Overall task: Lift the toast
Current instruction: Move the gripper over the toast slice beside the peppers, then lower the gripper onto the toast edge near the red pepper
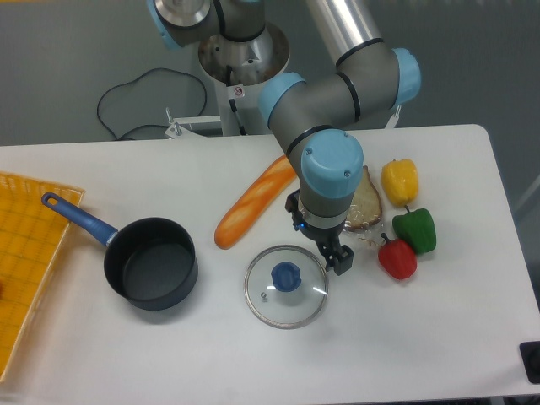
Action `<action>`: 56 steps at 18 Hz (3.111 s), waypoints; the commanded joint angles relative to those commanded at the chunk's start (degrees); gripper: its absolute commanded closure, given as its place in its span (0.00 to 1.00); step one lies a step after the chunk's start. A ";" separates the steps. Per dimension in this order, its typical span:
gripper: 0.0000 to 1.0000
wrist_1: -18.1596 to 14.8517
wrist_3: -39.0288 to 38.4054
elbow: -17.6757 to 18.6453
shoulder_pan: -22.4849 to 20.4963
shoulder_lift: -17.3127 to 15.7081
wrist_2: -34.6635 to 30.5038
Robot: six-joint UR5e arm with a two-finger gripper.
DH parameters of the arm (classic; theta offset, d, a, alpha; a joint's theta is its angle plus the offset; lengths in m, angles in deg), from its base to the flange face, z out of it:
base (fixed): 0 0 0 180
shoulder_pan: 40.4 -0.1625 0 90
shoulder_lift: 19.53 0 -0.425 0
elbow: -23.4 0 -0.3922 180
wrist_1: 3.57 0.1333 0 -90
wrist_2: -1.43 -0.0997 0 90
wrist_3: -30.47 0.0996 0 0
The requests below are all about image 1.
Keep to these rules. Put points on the yellow bell pepper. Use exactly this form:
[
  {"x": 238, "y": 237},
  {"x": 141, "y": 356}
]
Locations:
[{"x": 400, "y": 182}]

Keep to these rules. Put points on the black device at table edge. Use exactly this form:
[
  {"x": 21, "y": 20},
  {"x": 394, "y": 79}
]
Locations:
[{"x": 530, "y": 355}]

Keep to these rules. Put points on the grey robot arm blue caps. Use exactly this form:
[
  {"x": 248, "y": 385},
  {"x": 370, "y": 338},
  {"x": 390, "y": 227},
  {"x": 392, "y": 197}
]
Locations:
[{"x": 308, "y": 120}]

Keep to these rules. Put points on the green bell pepper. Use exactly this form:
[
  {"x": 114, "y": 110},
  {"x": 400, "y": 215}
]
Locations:
[{"x": 417, "y": 229}]

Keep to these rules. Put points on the yellow wicker basket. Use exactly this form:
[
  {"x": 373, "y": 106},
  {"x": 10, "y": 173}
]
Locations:
[{"x": 31, "y": 237}]

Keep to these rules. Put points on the black saucepan blue handle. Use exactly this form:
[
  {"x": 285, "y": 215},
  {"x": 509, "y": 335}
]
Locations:
[{"x": 151, "y": 262}]

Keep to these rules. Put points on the glass pot lid blue knob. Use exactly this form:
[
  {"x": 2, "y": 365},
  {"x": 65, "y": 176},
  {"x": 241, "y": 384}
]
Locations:
[{"x": 286, "y": 287}]

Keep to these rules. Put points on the white metal bracket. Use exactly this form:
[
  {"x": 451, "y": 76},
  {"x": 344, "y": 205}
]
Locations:
[{"x": 207, "y": 126}]

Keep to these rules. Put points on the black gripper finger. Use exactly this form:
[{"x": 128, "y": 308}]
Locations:
[
  {"x": 342, "y": 256},
  {"x": 327, "y": 252}
]

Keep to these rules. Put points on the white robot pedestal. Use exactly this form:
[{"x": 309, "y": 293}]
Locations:
[{"x": 239, "y": 71}]

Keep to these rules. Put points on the orange baguette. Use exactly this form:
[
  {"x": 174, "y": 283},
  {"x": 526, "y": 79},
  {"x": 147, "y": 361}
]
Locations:
[{"x": 253, "y": 203}]

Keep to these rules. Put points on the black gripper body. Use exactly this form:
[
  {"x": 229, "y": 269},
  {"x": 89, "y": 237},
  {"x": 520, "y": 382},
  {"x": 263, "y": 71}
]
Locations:
[{"x": 324, "y": 231}]

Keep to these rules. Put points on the slice of toast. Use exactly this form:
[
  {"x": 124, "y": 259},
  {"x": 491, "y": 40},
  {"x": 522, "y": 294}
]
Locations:
[{"x": 365, "y": 209}]

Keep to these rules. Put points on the red bell pepper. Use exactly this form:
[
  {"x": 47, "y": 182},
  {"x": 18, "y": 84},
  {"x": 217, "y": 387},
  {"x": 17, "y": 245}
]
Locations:
[{"x": 397, "y": 257}]

